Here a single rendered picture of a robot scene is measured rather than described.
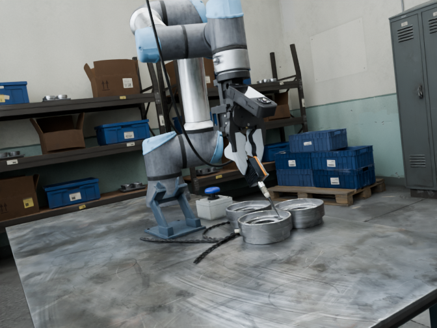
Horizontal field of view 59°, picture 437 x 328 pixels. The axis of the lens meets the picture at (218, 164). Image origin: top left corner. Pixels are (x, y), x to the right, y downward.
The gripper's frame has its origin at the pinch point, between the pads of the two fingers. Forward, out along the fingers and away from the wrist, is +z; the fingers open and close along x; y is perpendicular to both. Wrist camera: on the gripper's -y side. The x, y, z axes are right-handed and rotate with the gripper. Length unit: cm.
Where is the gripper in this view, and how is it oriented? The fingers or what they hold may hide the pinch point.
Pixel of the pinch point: (251, 167)
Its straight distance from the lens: 82.7
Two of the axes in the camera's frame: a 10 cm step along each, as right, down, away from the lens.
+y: -5.6, 0.0, 8.3
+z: 1.4, 9.9, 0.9
